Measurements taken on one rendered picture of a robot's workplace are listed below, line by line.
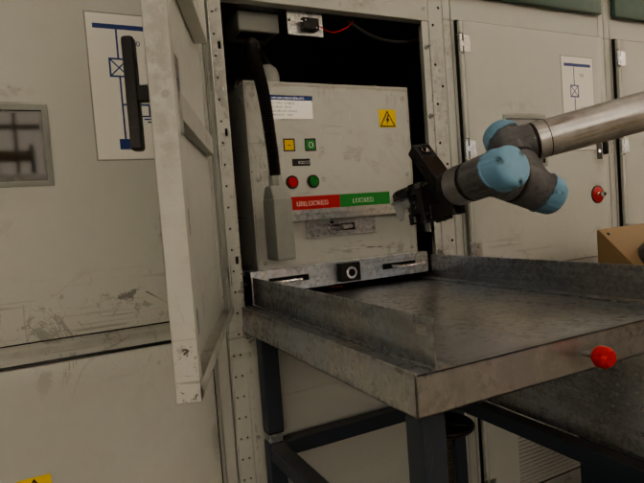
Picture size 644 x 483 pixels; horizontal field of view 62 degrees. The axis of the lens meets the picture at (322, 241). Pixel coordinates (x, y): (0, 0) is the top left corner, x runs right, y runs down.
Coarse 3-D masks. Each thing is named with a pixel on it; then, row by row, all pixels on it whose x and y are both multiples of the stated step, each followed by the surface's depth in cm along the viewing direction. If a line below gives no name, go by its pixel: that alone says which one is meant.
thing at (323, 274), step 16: (384, 256) 149; (400, 256) 151; (256, 272) 132; (272, 272) 134; (288, 272) 136; (304, 272) 138; (320, 272) 140; (336, 272) 142; (368, 272) 147; (384, 272) 149; (400, 272) 152; (416, 272) 154
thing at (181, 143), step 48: (144, 0) 62; (192, 0) 91; (192, 48) 109; (144, 96) 66; (192, 96) 103; (144, 144) 67; (192, 144) 97; (192, 192) 92; (192, 240) 87; (192, 288) 64; (192, 336) 64; (192, 384) 65
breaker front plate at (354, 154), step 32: (256, 96) 133; (320, 96) 141; (352, 96) 145; (384, 96) 150; (256, 128) 133; (288, 128) 137; (320, 128) 141; (352, 128) 145; (384, 128) 150; (256, 160) 133; (288, 160) 137; (320, 160) 141; (352, 160) 145; (384, 160) 150; (256, 192) 133; (320, 192) 141; (352, 192) 146; (256, 224) 133; (320, 224) 141; (384, 224) 150; (320, 256) 142; (352, 256) 146
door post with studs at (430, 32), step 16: (432, 0) 151; (432, 16) 152; (432, 32) 152; (432, 48) 152; (432, 64) 152; (432, 80) 152; (432, 96) 152; (432, 112) 152; (432, 128) 153; (432, 144) 153; (448, 144) 155; (448, 160) 155; (448, 224) 155; (432, 240) 158; (448, 240) 155
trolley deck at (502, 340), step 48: (384, 288) 141; (432, 288) 135; (480, 288) 129; (288, 336) 102; (480, 336) 84; (528, 336) 81; (576, 336) 80; (624, 336) 85; (384, 384) 73; (432, 384) 68; (480, 384) 72; (528, 384) 76
